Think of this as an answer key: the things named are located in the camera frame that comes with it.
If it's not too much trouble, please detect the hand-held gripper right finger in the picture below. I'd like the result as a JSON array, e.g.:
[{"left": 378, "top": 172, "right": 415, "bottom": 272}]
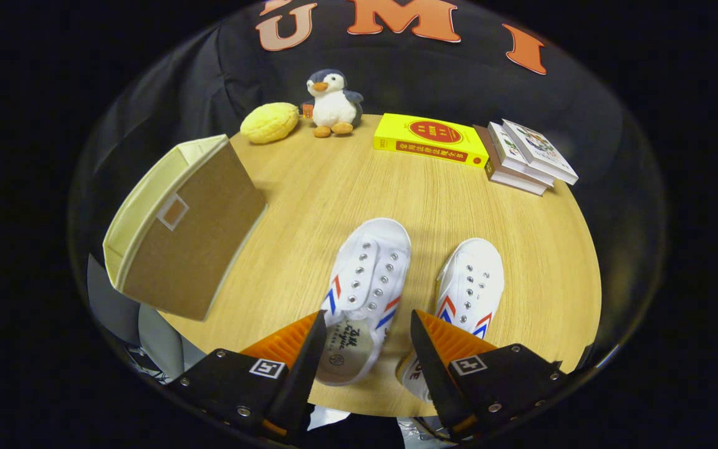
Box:
[{"left": 410, "top": 309, "right": 567, "bottom": 440}]

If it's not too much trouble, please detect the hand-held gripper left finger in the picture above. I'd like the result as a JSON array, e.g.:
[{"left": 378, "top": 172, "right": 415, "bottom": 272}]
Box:
[{"left": 169, "top": 310, "right": 328, "bottom": 445}]

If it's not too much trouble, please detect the white canvas shoe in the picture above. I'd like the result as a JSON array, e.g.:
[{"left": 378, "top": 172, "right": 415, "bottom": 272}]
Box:
[
  {"left": 314, "top": 218, "right": 412, "bottom": 387},
  {"left": 395, "top": 238, "right": 505, "bottom": 403}
]

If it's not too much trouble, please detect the brown fabric storage box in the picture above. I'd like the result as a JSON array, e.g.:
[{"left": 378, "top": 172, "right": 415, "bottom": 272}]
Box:
[{"left": 102, "top": 134, "right": 268, "bottom": 322}]

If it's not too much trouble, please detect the brown cover book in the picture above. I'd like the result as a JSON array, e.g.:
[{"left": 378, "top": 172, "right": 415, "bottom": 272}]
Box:
[{"left": 473, "top": 125, "right": 548, "bottom": 196}]

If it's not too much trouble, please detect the yellow book with red circle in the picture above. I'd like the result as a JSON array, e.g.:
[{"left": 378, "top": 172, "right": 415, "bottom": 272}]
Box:
[{"left": 373, "top": 113, "right": 490, "bottom": 170}]

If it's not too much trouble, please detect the white illustrated paperback book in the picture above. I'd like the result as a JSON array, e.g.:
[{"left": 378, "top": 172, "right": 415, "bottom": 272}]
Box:
[
  {"left": 501, "top": 118, "right": 580, "bottom": 186},
  {"left": 488, "top": 122, "right": 556, "bottom": 188}
]

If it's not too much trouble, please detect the yellow bun plush toy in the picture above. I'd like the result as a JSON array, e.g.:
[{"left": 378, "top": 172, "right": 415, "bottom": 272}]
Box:
[{"left": 240, "top": 102, "right": 300, "bottom": 145}]

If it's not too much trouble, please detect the penguin plush toy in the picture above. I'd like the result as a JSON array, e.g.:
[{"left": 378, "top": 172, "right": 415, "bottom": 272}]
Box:
[{"left": 301, "top": 69, "right": 365, "bottom": 138}]

